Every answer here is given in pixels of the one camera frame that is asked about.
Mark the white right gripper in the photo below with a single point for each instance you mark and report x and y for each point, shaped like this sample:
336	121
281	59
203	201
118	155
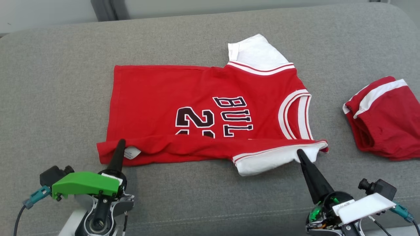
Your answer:
364	208

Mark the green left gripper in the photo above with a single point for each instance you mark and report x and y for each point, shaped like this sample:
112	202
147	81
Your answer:
85	183

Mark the red jersey with white sleeves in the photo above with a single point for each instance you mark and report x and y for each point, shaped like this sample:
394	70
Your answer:
157	98

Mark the red shorts with white stripe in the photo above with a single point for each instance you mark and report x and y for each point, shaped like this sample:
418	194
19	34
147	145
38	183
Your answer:
390	124

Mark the grey fabric sofa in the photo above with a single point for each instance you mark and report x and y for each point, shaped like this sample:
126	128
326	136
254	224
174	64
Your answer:
210	203

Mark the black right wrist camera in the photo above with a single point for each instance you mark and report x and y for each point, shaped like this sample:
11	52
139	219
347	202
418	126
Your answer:
380	188

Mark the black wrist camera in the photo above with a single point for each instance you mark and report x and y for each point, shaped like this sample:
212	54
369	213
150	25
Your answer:
380	188
52	175

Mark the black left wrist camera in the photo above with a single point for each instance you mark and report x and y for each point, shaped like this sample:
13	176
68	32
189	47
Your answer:
52	175

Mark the grey partition post with feet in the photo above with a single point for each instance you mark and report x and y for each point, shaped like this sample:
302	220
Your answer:
108	9

